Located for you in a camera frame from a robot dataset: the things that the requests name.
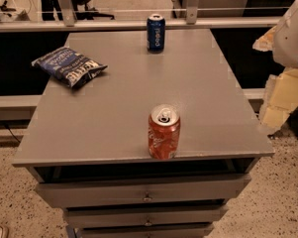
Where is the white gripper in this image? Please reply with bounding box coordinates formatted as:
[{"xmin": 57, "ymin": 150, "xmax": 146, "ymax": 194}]
[{"xmin": 252, "ymin": 0, "xmax": 298, "ymax": 135}]

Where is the blue chip bag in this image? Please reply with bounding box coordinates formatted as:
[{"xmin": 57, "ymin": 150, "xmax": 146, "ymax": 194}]
[{"xmin": 32, "ymin": 47, "xmax": 107, "ymax": 88}]

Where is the red coke can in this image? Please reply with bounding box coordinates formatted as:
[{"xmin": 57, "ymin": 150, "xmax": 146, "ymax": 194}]
[{"xmin": 149, "ymin": 104, "xmax": 181, "ymax": 160}]

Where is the blue pepsi can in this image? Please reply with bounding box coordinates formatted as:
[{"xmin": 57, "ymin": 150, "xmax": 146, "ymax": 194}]
[{"xmin": 147, "ymin": 14, "xmax": 165, "ymax": 53}]

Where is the grey metal railing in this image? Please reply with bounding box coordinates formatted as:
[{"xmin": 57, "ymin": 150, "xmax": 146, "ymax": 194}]
[{"xmin": 0, "ymin": 0, "xmax": 281, "ymax": 34}]

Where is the top grey drawer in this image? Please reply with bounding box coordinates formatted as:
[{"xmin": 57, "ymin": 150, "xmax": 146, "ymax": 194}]
[{"xmin": 36, "ymin": 174, "xmax": 250, "ymax": 208}]

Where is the grey drawer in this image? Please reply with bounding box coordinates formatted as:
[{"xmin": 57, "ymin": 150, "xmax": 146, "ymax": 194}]
[
  {"xmin": 36, "ymin": 174, "xmax": 250, "ymax": 208},
  {"xmin": 64, "ymin": 204, "xmax": 228, "ymax": 228},
  {"xmin": 81, "ymin": 223, "xmax": 213, "ymax": 238}
]

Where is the bottom grey drawer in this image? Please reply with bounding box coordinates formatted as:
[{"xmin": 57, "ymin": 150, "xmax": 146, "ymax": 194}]
[{"xmin": 81, "ymin": 223, "xmax": 213, "ymax": 238}]

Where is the grey drawer cabinet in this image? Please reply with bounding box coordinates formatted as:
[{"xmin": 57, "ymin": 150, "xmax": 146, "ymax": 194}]
[{"xmin": 12, "ymin": 28, "xmax": 275, "ymax": 238}]

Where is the black office chair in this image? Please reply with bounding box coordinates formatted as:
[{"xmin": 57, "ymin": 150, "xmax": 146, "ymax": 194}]
[{"xmin": 41, "ymin": 0, "xmax": 115, "ymax": 21}]

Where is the middle grey drawer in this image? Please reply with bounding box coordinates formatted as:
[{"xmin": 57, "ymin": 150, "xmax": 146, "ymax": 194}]
[{"xmin": 64, "ymin": 204, "xmax": 228, "ymax": 228}]

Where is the black floor cable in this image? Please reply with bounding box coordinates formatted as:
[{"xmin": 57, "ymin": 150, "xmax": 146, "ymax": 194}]
[{"xmin": 3, "ymin": 124, "xmax": 22, "ymax": 144}]

